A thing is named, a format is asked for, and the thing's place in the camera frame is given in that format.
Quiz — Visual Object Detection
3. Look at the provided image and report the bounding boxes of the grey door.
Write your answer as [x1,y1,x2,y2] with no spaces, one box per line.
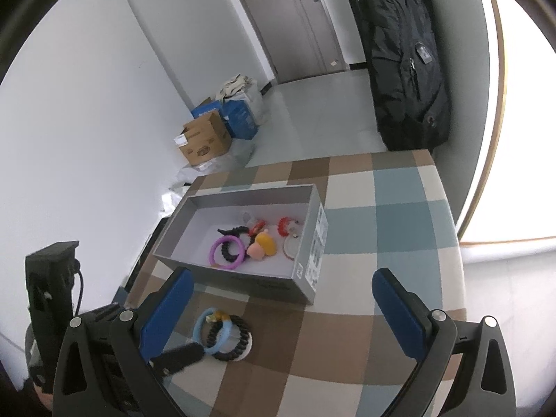
[223,0,349,84]

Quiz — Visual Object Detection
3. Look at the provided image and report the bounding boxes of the purple plastic ring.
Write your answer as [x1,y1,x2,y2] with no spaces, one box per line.
[210,234,246,269]

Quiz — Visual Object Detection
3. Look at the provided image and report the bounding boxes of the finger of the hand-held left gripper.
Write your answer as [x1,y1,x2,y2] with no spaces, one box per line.
[150,341,206,376]

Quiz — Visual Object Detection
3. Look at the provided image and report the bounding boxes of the clear plastic bag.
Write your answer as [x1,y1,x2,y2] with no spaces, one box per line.
[243,87,272,128]

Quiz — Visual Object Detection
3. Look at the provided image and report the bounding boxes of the black cable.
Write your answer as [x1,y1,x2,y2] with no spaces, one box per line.
[72,260,87,316]

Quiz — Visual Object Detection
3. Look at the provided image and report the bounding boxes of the white plastic bag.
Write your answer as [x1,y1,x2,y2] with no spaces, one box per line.
[160,181,193,219]

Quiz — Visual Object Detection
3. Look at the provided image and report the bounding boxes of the black coil hair tie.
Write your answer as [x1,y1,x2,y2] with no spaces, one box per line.
[206,315,254,362]

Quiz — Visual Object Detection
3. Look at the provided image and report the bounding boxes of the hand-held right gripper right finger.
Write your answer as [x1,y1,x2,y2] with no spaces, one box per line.
[371,268,517,417]

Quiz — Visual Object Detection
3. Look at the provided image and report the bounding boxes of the beige cloth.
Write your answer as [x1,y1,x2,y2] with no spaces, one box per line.
[215,74,257,99]

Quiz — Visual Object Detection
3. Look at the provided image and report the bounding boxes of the black backpack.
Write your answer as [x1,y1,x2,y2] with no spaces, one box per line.
[356,0,453,153]

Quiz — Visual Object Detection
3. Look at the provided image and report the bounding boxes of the red white round ornament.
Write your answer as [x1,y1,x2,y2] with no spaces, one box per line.
[277,216,303,261]

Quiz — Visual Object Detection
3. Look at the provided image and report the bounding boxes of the blue plastic ring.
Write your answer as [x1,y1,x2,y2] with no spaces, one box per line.
[192,308,236,355]

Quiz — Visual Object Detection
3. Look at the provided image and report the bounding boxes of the black beaded bracelet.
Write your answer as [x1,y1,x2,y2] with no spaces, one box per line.
[218,236,246,267]

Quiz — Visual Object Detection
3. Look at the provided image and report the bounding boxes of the blue cardboard box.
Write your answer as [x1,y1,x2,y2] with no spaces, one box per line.
[192,99,223,119]

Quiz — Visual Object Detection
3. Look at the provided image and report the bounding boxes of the grey cardboard box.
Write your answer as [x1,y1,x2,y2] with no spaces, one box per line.
[151,183,329,305]

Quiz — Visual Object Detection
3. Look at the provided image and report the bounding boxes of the brown cardboard box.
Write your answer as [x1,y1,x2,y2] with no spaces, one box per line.
[174,111,234,167]

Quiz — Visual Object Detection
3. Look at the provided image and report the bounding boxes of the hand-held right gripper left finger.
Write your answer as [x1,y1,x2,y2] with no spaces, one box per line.
[52,266,195,417]

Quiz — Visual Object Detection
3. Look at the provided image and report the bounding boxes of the pink pig toy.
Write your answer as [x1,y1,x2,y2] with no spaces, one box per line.
[246,231,279,262]

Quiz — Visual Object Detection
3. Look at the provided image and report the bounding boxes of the grey plastic bag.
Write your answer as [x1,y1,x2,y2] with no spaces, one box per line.
[174,142,255,188]

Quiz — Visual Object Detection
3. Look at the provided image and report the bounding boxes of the blue white carton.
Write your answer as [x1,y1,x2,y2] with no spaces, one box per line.
[222,99,258,140]

